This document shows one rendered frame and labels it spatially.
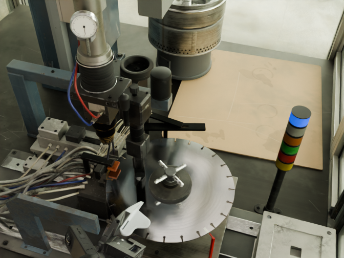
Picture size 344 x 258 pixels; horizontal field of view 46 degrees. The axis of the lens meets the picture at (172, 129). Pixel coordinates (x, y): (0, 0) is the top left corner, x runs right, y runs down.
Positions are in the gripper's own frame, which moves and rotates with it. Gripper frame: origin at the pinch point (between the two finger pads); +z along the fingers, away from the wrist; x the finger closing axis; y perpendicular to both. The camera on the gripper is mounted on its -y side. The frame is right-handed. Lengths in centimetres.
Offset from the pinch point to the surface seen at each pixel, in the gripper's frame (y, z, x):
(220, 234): 15.8, 21.8, -2.4
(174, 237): 8.2, 6.4, -0.6
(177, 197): 3.9, 14.0, 5.6
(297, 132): 24.9, 22.2, 29.5
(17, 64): -59, 22, 21
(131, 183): -8.8, 13.6, 4.2
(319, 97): 25, 94, 34
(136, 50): -55, 89, 30
